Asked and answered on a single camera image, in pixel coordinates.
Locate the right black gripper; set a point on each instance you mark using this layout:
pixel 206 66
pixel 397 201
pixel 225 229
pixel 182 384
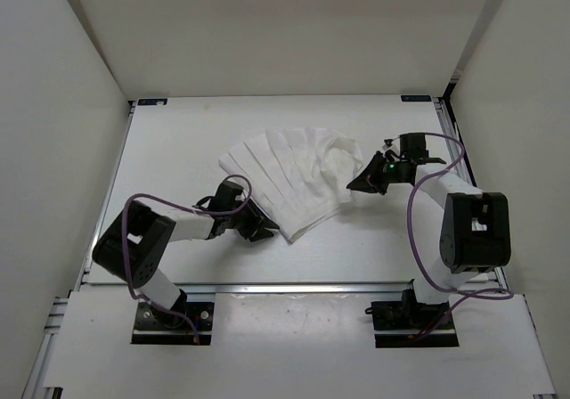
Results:
pixel 369 178

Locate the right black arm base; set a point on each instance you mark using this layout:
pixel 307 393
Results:
pixel 409 324

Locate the white foam front board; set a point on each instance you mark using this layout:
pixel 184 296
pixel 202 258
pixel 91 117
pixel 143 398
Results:
pixel 314 346

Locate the aluminium table edge rail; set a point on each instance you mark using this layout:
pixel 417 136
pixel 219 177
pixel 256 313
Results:
pixel 294 288

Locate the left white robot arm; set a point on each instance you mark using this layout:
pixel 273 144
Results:
pixel 133 245

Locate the left blue corner sticker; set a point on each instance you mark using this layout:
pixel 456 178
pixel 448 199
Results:
pixel 152 102

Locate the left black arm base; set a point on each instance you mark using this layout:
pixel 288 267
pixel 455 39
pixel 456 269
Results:
pixel 154 327

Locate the white pleated skirt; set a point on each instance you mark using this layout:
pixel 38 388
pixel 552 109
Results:
pixel 299 176

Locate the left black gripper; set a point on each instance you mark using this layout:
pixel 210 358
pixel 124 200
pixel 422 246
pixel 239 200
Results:
pixel 254 231

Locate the blue corner sticker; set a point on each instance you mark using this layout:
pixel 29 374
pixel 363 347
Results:
pixel 415 98
pixel 152 102

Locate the right blue corner sticker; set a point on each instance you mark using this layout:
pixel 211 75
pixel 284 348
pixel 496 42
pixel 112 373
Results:
pixel 415 98

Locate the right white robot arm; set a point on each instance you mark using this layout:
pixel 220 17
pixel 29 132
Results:
pixel 475 233

